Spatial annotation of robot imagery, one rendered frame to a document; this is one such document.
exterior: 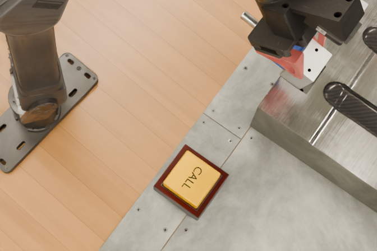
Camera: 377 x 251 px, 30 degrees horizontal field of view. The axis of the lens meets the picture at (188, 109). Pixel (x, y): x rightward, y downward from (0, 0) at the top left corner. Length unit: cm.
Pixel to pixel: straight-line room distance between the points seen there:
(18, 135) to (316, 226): 46
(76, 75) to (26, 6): 41
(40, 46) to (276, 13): 28
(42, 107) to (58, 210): 17
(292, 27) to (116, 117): 34
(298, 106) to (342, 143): 8
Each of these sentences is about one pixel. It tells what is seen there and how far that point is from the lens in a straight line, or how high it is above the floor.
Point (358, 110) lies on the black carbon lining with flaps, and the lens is 103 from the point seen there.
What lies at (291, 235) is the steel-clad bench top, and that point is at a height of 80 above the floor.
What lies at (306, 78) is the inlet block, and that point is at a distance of 97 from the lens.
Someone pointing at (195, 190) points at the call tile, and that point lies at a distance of 100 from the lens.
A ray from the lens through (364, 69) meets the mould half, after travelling 104.
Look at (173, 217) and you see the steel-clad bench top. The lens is 103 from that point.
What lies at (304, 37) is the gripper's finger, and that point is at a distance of 89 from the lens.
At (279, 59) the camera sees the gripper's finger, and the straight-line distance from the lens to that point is 91.
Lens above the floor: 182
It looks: 71 degrees down
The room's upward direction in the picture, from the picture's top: 7 degrees clockwise
